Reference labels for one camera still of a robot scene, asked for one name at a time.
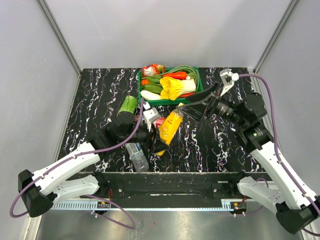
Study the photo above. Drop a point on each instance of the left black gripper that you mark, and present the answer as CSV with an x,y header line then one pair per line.
x,y
158,145

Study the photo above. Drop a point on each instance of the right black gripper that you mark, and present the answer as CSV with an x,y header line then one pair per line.
x,y
197,110

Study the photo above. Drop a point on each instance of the yellow juice bottle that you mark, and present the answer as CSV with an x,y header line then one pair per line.
x,y
170,125

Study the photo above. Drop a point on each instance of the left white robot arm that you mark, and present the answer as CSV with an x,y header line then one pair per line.
x,y
41,189

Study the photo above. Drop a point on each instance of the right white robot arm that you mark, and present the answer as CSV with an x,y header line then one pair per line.
x,y
296,205

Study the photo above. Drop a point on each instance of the clear cola bottle red label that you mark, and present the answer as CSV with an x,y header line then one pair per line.
x,y
158,122

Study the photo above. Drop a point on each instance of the clear water bottle white cap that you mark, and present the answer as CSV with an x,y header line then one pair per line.
x,y
137,157

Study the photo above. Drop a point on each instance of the red toy pepper bottom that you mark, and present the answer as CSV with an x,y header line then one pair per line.
x,y
186,95

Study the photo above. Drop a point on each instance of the yellow white toy cabbage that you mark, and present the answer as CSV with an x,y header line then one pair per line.
x,y
173,88

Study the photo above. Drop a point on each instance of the red toy chili pepper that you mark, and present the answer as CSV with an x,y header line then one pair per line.
x,y
177,75

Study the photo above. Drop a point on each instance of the green toy long beans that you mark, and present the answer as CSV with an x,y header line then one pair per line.
x,y
191,71

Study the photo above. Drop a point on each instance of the green plastic basket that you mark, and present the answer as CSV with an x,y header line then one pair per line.
x,y
161,102

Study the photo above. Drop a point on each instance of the green toy bok choy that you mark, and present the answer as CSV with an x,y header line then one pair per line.
x,y
154,85

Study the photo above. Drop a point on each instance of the toy napa cabbage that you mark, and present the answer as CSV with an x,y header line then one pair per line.
x,y
129,105

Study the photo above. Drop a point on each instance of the white toy radish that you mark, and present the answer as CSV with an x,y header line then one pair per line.
x,y
150,96

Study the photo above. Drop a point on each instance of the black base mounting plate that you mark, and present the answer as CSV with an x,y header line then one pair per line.
x,y
212,185

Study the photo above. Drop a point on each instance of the orange white toy vegetable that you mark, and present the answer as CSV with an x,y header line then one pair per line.
x,y
153,70

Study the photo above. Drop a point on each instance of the small orange toy carrot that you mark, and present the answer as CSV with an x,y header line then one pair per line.
x,y
144,82

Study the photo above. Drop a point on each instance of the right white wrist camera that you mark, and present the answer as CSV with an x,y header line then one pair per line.
x,y
228,79

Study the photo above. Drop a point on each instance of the aluminium slotted rail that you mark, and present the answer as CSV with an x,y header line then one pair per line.
x,y
151,203

